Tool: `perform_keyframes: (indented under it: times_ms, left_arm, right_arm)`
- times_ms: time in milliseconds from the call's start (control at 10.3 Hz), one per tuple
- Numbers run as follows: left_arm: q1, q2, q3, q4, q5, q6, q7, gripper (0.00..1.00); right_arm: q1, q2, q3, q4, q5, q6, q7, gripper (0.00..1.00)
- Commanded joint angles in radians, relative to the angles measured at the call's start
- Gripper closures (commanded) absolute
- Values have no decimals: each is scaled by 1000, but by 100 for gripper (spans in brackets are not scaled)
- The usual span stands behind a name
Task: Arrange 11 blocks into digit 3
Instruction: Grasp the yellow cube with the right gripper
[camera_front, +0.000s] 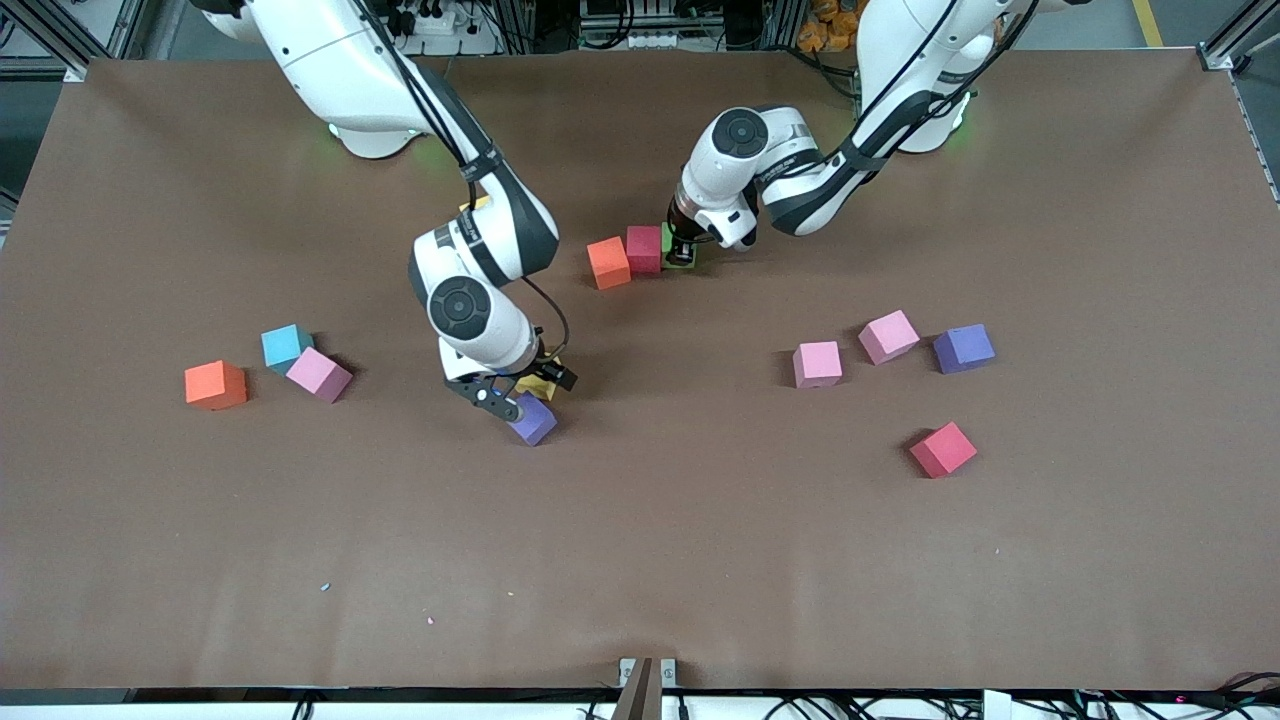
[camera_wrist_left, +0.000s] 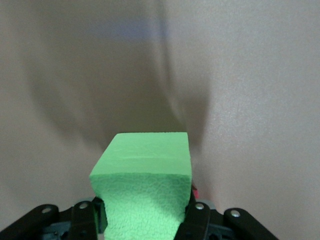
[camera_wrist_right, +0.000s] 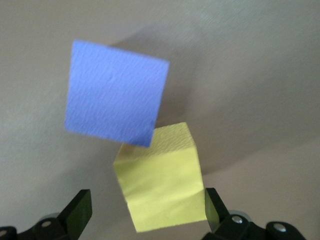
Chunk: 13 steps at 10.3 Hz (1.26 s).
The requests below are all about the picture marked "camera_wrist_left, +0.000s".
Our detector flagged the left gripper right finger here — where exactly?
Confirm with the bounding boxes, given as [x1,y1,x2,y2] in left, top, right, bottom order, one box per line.
[176,192,278,240]

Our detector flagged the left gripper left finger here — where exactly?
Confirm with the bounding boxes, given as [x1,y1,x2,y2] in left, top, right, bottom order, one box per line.
[0,197,108,240]

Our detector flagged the green foam cube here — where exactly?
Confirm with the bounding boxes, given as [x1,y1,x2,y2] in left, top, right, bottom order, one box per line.
[89,132,193,240]

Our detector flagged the brown table mat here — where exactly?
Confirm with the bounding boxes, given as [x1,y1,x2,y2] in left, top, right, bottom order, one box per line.
[0,0,320,240]

